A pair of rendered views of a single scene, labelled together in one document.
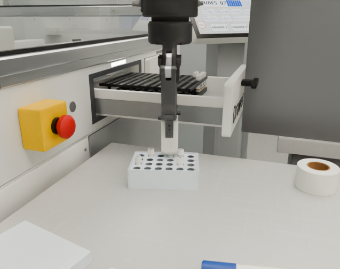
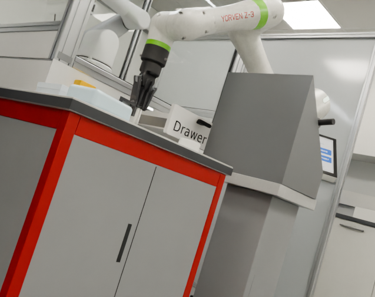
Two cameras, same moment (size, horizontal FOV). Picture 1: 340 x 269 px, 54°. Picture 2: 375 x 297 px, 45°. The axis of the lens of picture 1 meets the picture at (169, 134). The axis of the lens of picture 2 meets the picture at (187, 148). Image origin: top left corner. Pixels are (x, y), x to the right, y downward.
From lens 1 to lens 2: 1.24 m
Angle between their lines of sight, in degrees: 35
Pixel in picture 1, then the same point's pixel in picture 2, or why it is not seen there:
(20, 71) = (83, 68)
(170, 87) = (136, 86)
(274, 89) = (222, 138)
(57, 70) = (102, 79)
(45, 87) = (92, 82)
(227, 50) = not seen: hidden behind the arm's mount
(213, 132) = not seen: hidden behind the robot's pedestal
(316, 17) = (251, 97)
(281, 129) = not seen: hidden behind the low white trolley
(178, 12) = (151, 56)
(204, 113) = (161, 121)
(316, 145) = (234, 175)
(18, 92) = (79, 73)
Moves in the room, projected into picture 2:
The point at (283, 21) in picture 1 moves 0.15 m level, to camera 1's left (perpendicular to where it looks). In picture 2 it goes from (235, 98) to (200, 90)
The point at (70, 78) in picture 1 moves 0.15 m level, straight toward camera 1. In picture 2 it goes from (108, 89) to (96, 78)
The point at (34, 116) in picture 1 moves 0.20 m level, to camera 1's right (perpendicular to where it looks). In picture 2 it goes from (79, 82) to (125, 92)
